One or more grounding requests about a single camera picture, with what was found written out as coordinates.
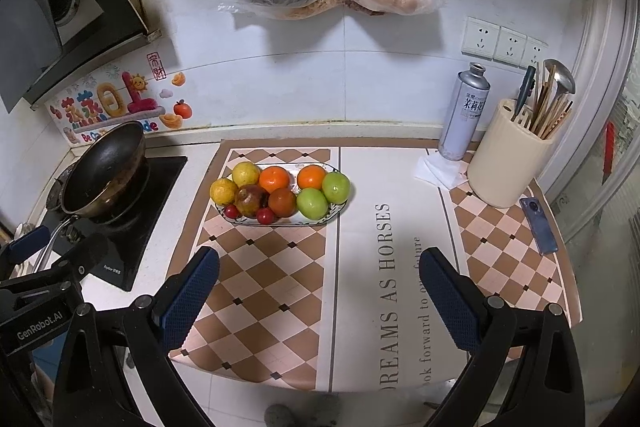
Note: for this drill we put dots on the white wall socket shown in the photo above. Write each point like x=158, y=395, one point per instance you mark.
x=511, y=45
x=535, y=52
x=480, y=37

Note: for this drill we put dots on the colourful wall sticker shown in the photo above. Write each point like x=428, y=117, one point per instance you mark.
x=115, y=102

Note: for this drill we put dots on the green apple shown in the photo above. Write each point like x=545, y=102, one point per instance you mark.
x=312, y=203
x=336, y=187

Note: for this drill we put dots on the yellow lemon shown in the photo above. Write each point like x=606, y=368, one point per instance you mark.
x=223, y=191
x=245, y=173

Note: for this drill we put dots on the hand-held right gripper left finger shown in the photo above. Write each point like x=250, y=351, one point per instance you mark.
x=190, y=292

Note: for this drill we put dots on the dark red round fruit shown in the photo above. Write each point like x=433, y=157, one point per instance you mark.
x=282, y=202

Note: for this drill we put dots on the brownish pomegranate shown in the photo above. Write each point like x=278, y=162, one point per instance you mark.
x=251, y=199

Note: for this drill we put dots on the red seal sticker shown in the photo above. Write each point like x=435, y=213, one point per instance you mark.
x=155, y=66

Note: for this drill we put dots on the bundle of wooden chopsticks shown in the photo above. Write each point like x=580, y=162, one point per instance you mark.
x=545, y=117

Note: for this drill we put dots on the dark frying pan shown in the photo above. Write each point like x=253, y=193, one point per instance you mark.
x=105, y=162

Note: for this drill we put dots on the grey gas can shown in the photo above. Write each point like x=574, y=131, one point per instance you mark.
x=462, y=117

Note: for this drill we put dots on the blue smartphone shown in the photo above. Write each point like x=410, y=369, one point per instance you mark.
x=539, y=227

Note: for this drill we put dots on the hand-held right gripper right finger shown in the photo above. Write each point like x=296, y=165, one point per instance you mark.
x=450, y=302

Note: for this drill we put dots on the cream utensil holder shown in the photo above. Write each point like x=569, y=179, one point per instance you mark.
x=505, y=162

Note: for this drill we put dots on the floral glass plate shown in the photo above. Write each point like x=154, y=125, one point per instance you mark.
x=295, y=222

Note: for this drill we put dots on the checkered brown table mat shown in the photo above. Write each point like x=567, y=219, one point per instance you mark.
x=360, y=257

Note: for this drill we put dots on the white tissue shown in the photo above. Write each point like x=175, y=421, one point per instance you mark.
x=440, y=174

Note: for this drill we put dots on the orange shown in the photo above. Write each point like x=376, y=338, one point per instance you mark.
x=274, y=179
x=312, y=177

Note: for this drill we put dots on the black stove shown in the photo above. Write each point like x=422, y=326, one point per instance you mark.
x=150, y=217

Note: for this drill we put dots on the red cherry tomato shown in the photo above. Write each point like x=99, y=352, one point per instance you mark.
x=231, y=211
x=266, y=216

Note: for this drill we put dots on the black range hood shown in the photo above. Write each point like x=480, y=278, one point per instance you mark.
x=30, y=32

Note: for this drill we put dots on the metal ladle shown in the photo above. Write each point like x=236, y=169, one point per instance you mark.
x=562, y=79

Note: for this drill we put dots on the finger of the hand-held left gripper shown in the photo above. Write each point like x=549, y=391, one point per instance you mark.
x=30, y=242
x=85, y=252

